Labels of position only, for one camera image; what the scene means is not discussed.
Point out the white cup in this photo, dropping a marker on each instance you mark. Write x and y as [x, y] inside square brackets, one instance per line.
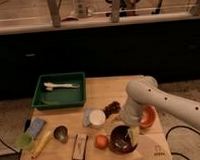
[97, 118]

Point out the cloth-covered gripper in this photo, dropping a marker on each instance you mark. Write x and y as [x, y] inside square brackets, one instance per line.
[133, 126]

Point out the orange fruit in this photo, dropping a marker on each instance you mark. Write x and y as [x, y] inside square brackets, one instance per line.
[101, 142]

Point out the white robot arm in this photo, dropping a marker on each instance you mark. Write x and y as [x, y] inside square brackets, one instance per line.
[144, 91]

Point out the white utensil in tray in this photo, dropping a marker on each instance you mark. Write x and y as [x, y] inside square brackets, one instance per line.
[51, 86]

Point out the green plastic tray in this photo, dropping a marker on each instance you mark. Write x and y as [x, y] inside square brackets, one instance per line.
[60, 97]

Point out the yellow banana toy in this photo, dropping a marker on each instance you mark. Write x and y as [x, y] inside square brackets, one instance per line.
[41, 143]

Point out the orange bowl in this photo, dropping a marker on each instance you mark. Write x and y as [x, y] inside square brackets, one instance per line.
[148, 117]

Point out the dark grapes toy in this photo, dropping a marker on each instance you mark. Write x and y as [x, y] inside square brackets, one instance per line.
[112, 108]

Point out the green plastic cup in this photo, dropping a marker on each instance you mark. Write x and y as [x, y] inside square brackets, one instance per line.
[24, 141]

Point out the dark rectangular box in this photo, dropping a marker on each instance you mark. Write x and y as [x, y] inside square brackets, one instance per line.
[79, 148]

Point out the dark purple bowl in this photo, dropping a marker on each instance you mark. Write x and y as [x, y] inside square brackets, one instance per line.
[120, 142]

